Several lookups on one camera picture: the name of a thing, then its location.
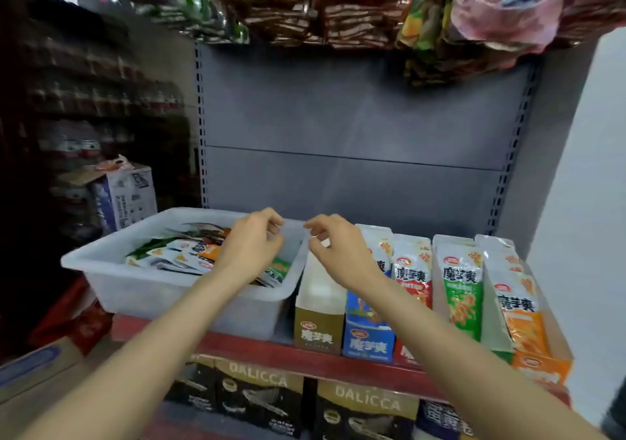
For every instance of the person's right hand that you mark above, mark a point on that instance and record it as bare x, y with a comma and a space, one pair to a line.
342, 254

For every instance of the person's left hand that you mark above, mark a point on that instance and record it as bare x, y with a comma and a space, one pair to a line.
249, 247

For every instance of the blue snack packets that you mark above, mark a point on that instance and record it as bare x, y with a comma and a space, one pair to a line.
379, 249

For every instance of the pile of snack packets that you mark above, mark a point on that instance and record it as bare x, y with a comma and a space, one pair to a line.
171, 254

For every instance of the gold display box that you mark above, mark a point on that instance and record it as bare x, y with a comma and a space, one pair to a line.
318, 332

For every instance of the white plastic bin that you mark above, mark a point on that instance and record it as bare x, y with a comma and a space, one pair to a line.
127, 293

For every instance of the orange snack packets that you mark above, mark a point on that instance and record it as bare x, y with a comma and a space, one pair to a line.
518, 308

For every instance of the person's right forearm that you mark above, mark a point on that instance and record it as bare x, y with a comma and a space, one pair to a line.
479, 366

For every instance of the person's left forearm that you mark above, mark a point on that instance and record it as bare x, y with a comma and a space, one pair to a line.
127, 366

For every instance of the white blue carton box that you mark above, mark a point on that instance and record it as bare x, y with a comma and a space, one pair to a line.
122, 195

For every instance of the hanging yellow green snack bags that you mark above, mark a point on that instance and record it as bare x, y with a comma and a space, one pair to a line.
426, 34

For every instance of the blue print cardboard carton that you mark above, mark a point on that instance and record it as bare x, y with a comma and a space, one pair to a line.
39, 381

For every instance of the orange-edged clear candy bag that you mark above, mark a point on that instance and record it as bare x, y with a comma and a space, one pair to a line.
592, 5

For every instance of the black display carton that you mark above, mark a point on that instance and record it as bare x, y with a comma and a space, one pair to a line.
196, 386
367, 415
259, 396

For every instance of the yellow blue biscuit carton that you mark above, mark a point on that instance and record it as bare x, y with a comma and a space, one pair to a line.
440, 423

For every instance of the red plastic bag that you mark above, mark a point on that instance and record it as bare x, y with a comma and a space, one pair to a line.
68, 322

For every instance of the dark rack of bottled water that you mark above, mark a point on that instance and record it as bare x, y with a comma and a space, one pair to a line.
78, 93

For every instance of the row of hanging green bags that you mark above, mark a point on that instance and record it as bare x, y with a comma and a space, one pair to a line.
196, 14

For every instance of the row of hanging brown bags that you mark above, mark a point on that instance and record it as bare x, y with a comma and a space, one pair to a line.
313, 14

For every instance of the hanging pink candy bag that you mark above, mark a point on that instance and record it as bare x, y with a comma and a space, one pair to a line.
504, 9

